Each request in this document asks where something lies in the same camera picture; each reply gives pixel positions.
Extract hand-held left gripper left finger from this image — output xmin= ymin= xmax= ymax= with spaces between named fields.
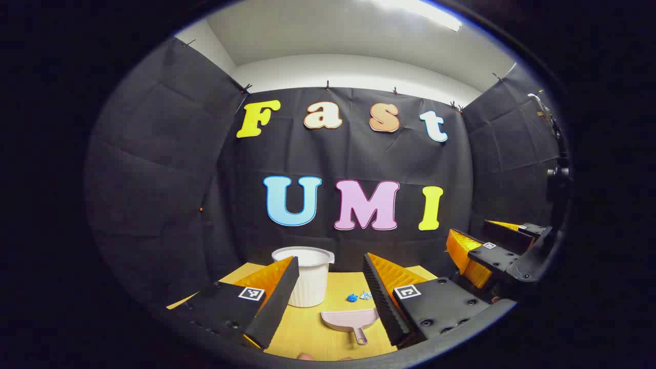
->
xmin=167 ymin=255 xmax=300 ymax=351

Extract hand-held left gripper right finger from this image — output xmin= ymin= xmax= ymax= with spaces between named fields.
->
xmin=362 ymin=252 xmax=494 ymax=349

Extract pink plastic dustpan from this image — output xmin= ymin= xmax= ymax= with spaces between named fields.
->
xmin=321 ymin=308 xmax=381 ymax=346

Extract white ribbed garbage bin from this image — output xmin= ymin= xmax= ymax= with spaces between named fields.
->
xmin=272 ymin=247 xmax=335 ymax=308

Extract wooden desktop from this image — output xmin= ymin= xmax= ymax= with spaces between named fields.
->
xmin=167 ymin=262 xmax=441 ymax=362

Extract black backdrop cloth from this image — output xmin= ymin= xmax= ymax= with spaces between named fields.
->
xmin=84 ymin=38 xmax=564 ymax=318

